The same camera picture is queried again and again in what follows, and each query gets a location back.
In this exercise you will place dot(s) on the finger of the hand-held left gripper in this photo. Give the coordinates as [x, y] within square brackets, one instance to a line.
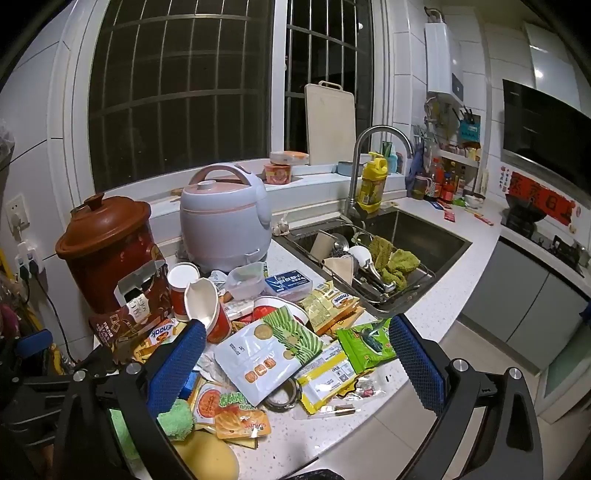
[33, 344]

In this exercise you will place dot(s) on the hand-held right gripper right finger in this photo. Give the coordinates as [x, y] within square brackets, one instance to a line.
[415, 364]

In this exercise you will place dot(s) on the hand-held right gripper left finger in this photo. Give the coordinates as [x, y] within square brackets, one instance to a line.
[178, 369]

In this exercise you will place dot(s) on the orange cracker packet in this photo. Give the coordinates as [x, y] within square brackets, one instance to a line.
[159, 334]

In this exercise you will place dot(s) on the green fuzzy cloth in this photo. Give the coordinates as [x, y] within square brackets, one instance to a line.
[178, 420]

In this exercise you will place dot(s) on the crushed red paper cup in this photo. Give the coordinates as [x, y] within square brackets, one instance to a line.
[210, 309]

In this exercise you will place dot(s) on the orange green snack packet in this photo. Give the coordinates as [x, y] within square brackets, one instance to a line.
[231, 413]

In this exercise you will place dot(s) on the white green pouch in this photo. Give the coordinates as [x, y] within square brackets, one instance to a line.
[258, 360]

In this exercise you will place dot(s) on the small red white cup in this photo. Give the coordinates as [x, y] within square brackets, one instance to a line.
[182, 286]

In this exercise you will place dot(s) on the white power strip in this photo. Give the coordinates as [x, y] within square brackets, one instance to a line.
[28, 261]

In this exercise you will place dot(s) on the yellow round object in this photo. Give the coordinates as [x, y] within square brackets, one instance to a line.
[207, 457]

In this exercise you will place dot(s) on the yellow white packet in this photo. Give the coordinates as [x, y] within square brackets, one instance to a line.
[323, 378]

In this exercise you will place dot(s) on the green dishcloth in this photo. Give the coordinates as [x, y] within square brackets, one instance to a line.
[392, 265]

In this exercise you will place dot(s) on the yellow cracker packet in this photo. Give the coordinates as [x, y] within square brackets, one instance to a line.
[330, 307]

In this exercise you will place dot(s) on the tape roll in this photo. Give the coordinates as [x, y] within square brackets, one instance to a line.
[284, 397]

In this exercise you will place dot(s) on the clear plastic container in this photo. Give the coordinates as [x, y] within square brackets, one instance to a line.
[244, 279]

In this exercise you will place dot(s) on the red noodle bowl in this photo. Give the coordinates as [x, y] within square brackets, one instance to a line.
[277, 311]

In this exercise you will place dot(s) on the white ladle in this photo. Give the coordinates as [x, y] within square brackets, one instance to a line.
[364, 261]

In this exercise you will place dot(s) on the brown clay pot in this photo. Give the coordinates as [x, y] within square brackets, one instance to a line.
[104, 251]

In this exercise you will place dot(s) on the steel sink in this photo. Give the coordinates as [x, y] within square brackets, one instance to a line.
[425, 235]

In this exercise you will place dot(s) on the grey cabinet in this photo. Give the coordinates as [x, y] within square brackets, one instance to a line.
[531, 304]

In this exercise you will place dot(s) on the blue box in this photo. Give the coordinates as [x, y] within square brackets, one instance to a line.
[288, 284]

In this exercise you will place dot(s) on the lavender rice cooker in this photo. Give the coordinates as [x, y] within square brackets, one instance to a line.
[221, 221]

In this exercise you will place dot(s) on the garlic bulb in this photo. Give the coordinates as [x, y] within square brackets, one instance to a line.
[280, 225]

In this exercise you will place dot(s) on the group of condiment bottles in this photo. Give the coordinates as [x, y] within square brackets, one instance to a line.
[443, 182]

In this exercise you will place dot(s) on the yellow dish soap bottle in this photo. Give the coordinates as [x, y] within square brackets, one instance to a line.
[371, 184]

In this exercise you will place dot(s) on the black gas stove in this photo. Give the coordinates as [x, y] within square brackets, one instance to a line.
[554, 240]

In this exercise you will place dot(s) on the steel faucet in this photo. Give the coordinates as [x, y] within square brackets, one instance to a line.
[356, 184]

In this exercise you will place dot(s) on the red paper banner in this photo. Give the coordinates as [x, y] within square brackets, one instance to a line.
[540, 198]

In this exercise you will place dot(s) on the instant noodle cup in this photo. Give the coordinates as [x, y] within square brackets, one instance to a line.
[281, 168]

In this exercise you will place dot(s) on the teal knife holder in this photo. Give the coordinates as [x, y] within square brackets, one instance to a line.
[469, 127]

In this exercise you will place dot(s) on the white cutting board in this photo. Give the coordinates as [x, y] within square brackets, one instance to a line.
[328, 124]

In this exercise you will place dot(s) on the black range hood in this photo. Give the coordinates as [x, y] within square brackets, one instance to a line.
[545, 124]

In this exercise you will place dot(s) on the barred window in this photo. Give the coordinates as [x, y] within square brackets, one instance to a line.
[184, 92]

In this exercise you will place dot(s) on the white water heater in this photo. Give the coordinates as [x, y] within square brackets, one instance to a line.
[443, 60]

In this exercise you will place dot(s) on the white wall socket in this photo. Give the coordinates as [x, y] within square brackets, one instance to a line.
[17, 214]

